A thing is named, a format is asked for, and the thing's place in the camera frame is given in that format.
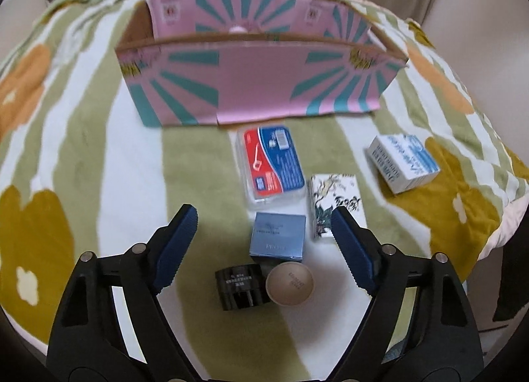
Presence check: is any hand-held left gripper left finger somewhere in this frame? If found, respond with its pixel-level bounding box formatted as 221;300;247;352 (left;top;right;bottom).
46;203;198;382

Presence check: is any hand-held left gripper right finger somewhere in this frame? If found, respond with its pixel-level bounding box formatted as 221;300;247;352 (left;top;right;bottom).
332;205;484;382

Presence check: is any white floral print box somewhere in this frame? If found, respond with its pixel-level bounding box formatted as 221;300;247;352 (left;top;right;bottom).
308;174;368;242

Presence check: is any beige round jar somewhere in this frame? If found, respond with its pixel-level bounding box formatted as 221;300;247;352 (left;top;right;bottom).
265;261;315;307

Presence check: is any white blue carton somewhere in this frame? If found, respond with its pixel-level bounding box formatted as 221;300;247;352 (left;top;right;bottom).
366;134;440;194

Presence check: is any red blue blister pack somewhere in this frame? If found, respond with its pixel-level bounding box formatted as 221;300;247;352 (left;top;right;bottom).
236;125;305;204

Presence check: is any pink teal cardboard box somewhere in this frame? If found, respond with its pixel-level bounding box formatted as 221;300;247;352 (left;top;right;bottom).
115;0;410;128

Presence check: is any black jar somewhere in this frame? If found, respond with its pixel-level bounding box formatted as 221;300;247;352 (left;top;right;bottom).
214;263;271;312

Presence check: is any small blue box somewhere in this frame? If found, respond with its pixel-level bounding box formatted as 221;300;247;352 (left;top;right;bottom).
249;212;307;264

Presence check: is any green striped floral blanket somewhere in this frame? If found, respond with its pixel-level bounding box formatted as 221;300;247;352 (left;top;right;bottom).
0;0;529;382

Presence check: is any dark cloth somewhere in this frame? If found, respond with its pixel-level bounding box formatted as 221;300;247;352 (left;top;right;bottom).
492;241;529;322

